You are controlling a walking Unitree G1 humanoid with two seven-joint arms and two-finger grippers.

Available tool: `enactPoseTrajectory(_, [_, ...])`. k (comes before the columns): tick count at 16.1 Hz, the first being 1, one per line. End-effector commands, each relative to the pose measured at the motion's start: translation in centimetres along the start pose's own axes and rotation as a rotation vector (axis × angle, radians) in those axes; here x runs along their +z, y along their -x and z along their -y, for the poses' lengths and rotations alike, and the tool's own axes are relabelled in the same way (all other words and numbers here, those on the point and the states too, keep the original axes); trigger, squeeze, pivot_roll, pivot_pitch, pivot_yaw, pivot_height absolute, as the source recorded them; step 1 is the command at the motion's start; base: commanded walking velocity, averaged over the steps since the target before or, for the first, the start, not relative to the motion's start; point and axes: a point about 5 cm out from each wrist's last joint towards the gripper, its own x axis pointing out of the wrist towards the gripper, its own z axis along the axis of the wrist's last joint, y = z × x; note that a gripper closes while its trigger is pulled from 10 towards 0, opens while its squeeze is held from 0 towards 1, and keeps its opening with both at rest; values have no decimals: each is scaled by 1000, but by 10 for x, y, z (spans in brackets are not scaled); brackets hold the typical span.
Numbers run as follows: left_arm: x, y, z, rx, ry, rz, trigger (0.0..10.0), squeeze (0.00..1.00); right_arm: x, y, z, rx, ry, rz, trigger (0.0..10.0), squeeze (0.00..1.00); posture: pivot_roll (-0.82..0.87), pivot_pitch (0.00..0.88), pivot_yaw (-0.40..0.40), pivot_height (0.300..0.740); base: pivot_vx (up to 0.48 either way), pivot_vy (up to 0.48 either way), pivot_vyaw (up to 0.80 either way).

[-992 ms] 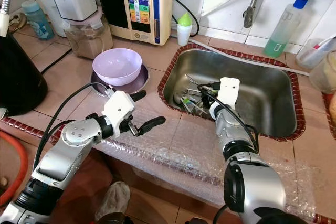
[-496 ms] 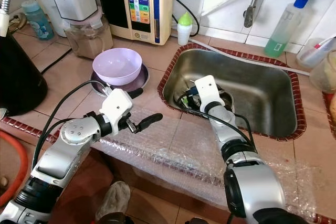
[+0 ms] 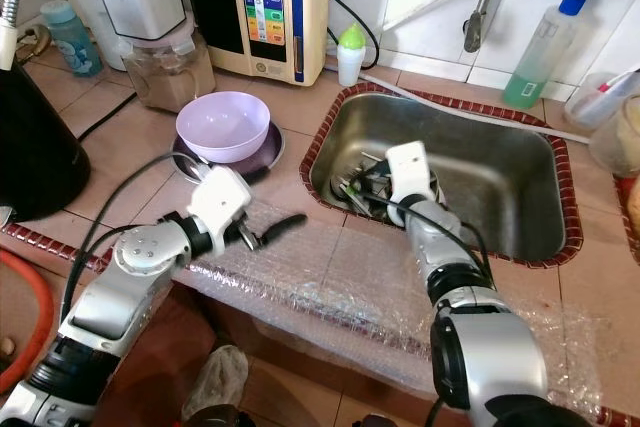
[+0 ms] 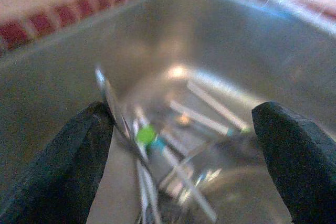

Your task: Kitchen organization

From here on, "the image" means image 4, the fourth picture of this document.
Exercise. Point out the steel spoon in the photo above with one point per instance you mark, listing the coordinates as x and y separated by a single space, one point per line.
110 98

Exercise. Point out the stainless steel sink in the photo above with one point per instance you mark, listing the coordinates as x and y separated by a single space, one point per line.
210 37

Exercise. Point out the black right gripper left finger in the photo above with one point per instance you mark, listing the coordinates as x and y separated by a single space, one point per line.
52 169

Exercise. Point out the steel chopstick green blue end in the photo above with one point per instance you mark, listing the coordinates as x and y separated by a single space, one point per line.
197 116
145 134
215 104

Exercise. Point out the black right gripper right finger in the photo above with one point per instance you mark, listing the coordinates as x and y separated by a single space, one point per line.
302 161

